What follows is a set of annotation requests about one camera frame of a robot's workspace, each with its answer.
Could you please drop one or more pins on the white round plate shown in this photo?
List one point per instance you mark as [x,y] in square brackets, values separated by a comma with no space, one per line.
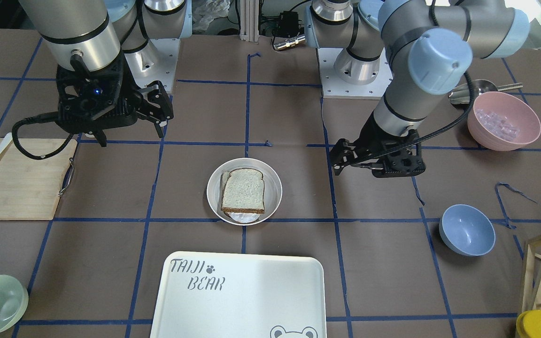
[273,193]

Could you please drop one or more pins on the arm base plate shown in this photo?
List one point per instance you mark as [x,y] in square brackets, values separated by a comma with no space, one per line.
[155,62]
[343,77]

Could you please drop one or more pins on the aluminium frame post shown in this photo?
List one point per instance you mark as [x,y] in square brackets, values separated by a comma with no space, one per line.
[249,11]

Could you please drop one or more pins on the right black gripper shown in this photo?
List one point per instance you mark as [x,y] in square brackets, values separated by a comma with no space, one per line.
[131,92]

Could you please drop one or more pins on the metal scoop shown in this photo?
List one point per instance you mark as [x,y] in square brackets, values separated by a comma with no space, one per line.
[460,95]

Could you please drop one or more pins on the blue bowl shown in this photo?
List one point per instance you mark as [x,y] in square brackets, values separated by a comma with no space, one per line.
[467,231]

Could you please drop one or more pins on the fried egg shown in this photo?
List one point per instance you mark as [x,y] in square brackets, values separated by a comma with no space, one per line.
[243,218]

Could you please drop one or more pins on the yellow mug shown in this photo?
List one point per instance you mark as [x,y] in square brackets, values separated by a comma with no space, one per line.
[528,324]

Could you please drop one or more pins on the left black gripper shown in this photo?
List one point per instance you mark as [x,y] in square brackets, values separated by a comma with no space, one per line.
[370,139]

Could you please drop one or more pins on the cream bear tray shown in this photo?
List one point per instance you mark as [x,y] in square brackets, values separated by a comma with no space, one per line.
[231,295]

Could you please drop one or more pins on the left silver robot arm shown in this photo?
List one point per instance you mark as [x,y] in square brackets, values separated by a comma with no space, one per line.
[428,49]

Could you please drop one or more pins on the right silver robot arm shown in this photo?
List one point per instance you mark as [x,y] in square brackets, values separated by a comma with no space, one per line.
[87,35]

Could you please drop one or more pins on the bread slice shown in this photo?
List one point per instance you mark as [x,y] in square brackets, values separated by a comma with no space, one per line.
[242,191]

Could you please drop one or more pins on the wooden cutting board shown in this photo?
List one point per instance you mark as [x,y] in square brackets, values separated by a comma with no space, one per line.
[29,189]

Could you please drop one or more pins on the pink bowl with ice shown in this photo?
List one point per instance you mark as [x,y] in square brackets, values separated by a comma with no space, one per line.
[500,122]

